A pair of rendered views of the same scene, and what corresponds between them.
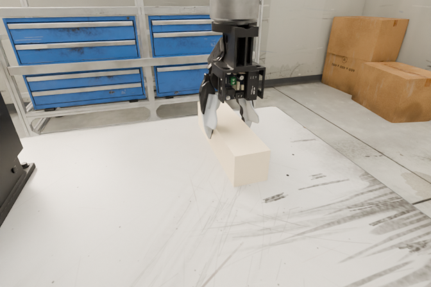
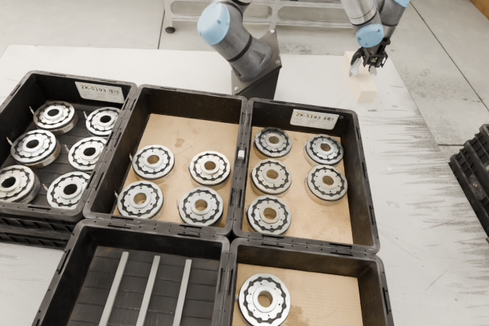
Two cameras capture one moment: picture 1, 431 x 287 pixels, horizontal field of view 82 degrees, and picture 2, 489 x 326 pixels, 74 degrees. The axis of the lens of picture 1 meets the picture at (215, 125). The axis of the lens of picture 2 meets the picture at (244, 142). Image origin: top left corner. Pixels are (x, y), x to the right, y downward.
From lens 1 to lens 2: 0.92 m
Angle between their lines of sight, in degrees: 25
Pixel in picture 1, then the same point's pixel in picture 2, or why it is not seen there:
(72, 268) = not seen: hidden behind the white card
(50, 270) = not seen: hidden behind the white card
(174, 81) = not seen: outside the picture
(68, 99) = not seen: outside the picture
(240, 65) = (377, 54)
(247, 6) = (388, 32)
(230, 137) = (361, 80)
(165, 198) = (328, 100)
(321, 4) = not seen: outside the picture
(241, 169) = (362, 96)
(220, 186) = (350, 100)
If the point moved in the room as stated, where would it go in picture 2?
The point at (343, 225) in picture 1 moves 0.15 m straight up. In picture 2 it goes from (394, 125) to (415, 95)
